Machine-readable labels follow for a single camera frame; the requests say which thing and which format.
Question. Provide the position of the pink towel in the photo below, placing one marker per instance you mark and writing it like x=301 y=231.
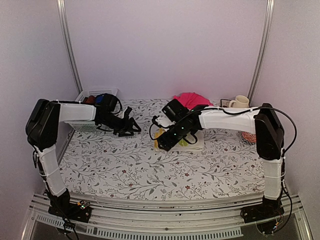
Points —
x=192 y=99

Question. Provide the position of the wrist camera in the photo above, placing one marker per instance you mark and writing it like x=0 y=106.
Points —
x=126 y=113
x=162 y=122

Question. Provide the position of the white plastic basket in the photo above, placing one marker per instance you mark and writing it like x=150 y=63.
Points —
x=89 y=126

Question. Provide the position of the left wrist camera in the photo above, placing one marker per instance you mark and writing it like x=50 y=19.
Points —
x=126 y=113

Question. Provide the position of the brown rolled towel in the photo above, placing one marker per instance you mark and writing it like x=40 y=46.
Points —
x=90 y=100

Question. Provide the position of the aluminium frame post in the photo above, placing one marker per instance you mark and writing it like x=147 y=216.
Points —
x=62 y=13
x=268 y=18

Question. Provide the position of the cream ceramic mug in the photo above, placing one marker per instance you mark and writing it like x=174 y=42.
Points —
x=240 y=101

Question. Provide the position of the right robot arm white sleeve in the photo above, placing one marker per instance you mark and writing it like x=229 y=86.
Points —
x=270 y=147

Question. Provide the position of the blue rolled towel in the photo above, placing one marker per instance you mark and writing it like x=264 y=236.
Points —
x=99 y=98

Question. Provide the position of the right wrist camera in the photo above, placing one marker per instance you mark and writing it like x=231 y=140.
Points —
x=162 y=122

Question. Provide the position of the patterned square coaster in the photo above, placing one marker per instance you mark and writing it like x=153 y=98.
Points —
x=227 y=103

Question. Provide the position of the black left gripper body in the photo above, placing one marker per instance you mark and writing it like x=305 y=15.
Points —
x=115 y=123

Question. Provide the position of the right aluminium frame post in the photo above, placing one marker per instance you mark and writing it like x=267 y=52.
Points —
x=268 y=18

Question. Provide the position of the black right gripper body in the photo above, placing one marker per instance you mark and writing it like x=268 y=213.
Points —
x=181 y=132

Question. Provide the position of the floral tablecloth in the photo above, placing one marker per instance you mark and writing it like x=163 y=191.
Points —
x=102 y=164

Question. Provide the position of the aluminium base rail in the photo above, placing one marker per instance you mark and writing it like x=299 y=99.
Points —
x=209 y=219

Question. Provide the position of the left aluminium frame post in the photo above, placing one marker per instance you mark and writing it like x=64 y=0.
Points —
x=62 y=13

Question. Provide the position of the green and cream patterned towel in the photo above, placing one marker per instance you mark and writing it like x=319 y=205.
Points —
x=192 y=145

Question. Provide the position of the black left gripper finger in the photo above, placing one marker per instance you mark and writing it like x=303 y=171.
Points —
x=133 y=126
x=125 y=133

